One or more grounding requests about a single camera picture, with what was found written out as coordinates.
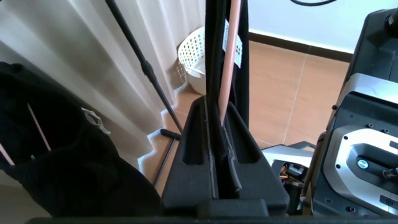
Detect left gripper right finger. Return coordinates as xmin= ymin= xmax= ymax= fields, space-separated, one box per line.
xmin=223 ymin=101 xmax=290 ymax=216

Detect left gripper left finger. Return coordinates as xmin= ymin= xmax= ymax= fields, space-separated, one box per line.
xmin=161 ymin=96 xmax=218 ymax=217

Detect black drawstring shorts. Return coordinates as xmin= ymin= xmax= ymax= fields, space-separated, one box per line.
xmin=0 ymin=61 xmax=162 ymax=218

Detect black mesh garment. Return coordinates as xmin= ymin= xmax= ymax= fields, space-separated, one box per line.
xmin=204 ymin=0 xmax=251 ymax=200

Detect pink clothes hanger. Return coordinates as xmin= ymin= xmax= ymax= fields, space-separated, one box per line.
xmin=217 ymin=0 xmax=243 ymax=127
xmin=0 ymin=102 xmax=53 ymax=166

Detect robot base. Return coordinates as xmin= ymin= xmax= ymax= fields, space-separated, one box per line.
xmin=261 ymin=7 xmax=398 ymax=218

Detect black clothes rack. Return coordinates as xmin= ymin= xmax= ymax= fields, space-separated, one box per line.
xmin=104 ymin=0 xmax=185 ymax=188

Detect white laundry basket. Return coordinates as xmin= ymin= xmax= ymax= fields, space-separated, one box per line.
xmin=177 ymin=26 xmax=208 ymax=96

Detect beige curtain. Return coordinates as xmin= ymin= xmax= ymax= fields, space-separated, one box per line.
xmin=0 ymin=0 xmax=206 ymax=218

